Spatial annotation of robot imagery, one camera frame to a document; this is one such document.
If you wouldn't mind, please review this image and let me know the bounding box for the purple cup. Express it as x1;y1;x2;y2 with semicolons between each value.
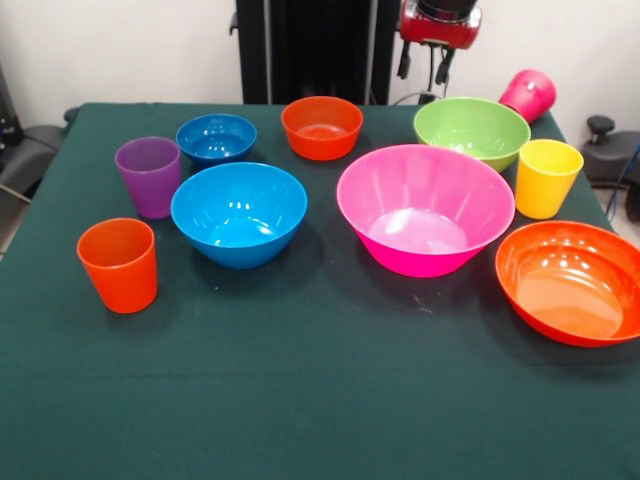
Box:
114;136;182;220

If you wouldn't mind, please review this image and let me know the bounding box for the orange cup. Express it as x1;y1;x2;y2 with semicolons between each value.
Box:
76;217;159;315

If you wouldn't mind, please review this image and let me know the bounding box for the black hanging cable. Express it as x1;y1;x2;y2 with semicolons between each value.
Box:
425;45;437;99

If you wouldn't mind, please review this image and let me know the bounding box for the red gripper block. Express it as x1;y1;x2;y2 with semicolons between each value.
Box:
397;0;483;85

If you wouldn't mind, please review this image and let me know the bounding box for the large pink bowl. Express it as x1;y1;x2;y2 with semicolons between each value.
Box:
335;143;517;279

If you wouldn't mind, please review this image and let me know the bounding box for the yellow cup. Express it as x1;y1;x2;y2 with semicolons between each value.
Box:
514;139;585;221

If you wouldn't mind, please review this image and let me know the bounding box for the black pedestal leg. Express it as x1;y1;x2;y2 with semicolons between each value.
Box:
581;115;640;224
0;107;81;204

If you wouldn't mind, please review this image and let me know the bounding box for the blue cable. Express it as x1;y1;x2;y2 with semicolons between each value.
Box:
606;143;640;217

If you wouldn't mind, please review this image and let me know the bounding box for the pink cup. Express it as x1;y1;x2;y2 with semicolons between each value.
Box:
498;68;558;125

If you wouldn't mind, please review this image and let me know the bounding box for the large shallow orange bowl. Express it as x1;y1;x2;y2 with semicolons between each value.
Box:
494;220;640;349

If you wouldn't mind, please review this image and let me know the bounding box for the small dark blue bowl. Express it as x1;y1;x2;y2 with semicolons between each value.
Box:
175;113;258;169

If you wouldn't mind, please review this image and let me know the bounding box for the green bowl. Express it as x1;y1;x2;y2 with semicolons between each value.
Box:
412;96;532;174

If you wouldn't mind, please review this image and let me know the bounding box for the small orange bowl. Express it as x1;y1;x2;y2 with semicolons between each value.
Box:
280;95;365;162

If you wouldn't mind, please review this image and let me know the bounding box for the dark green table cloth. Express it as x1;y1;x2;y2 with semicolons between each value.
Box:
0;102;640;480

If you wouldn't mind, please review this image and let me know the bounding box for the light blue bowl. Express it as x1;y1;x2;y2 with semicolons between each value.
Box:
170;161;309;270

